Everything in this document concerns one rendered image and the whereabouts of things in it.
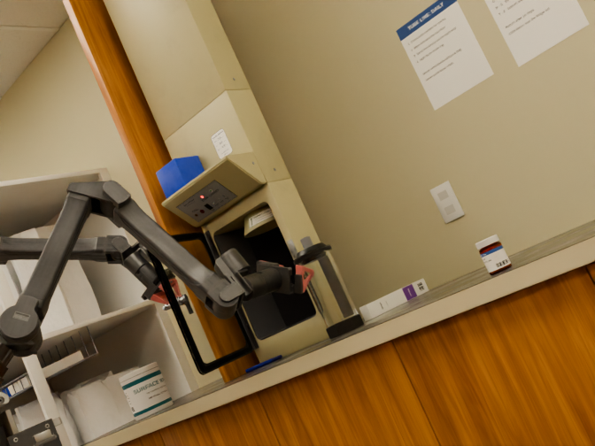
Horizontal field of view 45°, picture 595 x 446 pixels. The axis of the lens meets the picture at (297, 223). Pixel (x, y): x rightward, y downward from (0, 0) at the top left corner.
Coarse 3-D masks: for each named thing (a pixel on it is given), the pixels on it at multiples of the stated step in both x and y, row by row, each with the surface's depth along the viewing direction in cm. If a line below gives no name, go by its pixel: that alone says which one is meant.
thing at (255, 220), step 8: (264, 208) 214; (248, 216) 216; (256, 216) 213; (264, 216) 212; (272, 216) 212; (248, 224) 215; (256, 224) 212; (264, 224) 211; (272, 224) 228; (248, 232) 214; (256, 232) 226; (264, 232) 228
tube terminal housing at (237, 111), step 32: (224, 96) 209; (192, 128) 219; (224, 128) 211; (256, 128) 211; (256, 192) 208; (288, 192) 209; (224, 224) 218; (288, 224) 204; (320, 320) 201; (256, 352) 219; (288, 352) 211
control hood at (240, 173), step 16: (224, 160) 198; (240, 160) 200; (256, 160) 205; (208, 176) 204; (224, 176) 203; (240, 176) 202; (256, 176) 202; (176, 192) 212; (192, 192) 210; (240, 192) 207; (176, 208) 217; (224, 208) 214; (192, 224) 221
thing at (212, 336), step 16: (208, 256) 219; (176, 288) 197; (192, 304) 200; (176, 320) 192; (192, 320) 197; (208, 320) 203; (224, 320) 210; (192, 336) 193; (208, 336) 200; (224, 336) 207; (240, 336) 214; (192, 352) 190; (208, 352) 196; (224, 352) 203
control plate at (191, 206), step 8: (208, 184) 206; (216, 184) 206; (200, 192) 209; (208, 192) 209; (216, 192) 208; (224, 192) 208; (232, 192) 207; (192, 200) 213; (200, 200) 212; (208, 200) 211; (216, 200) 211; (224, 200) 210; (184, 208) 216; (192, 208) 215; (200, 208) 215; (216, 208) 214; (192, 216) 218; (200, 216) 218
